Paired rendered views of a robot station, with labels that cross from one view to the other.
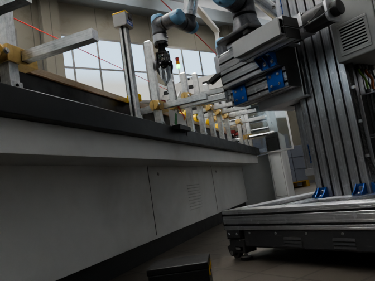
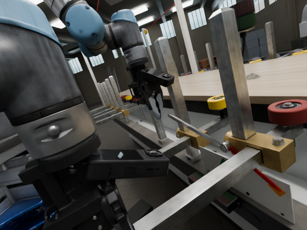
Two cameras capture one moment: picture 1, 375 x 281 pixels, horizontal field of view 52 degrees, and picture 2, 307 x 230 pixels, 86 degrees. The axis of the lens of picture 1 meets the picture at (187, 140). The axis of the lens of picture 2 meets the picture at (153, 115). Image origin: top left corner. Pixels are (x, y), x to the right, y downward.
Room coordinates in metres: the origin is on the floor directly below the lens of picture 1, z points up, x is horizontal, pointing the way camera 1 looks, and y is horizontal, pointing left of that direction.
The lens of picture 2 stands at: (2.36, -0.32, 1.08)
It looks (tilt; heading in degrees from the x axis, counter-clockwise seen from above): 15 degrees down; 140
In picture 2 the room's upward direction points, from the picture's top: 19 degrees counter-clockwise
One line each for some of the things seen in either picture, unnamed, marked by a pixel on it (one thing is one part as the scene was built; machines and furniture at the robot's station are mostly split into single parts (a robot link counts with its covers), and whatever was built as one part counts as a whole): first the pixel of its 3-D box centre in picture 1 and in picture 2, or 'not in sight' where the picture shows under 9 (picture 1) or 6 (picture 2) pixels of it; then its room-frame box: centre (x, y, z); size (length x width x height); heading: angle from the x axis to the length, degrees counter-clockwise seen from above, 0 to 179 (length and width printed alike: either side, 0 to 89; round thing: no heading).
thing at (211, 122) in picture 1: (210, 113); not in sight; (2.92, -0.21, 0.90); 0.04 x 0.04 x 0.48; 70
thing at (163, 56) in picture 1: (162, 54); (142, 80); (1.91, 0.06, 1.06); 0.09 x 0.08 x 0.12; 2
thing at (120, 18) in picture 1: (123, 22); not in sight; (1.74, 0.22, 1.18); 0.07 x 0.07 x 0.08; 70
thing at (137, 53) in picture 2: (160, 39); (135, 56); (1.92, 0.06, 1.14); 0.08 x 0.08 x 0.05
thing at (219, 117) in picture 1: (219, 117); not in sight; (3.16, -0.29, 0.90); 0.04 x 0.04 x 0.48; 70
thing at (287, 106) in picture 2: not in sight; (290, 125); (2.29, 0.14, 0.85); 0.08 x 0.08 x 0.11
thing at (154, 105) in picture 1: (158, 106); (191, 136); (2.00, 0.12, 0.81); 0.14 x 0.06 x 0.05; 160
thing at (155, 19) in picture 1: (158, 25); (126, 32); (1.92, 0.06, 1.22); 0.09 x 0.08 x 0.11; 54
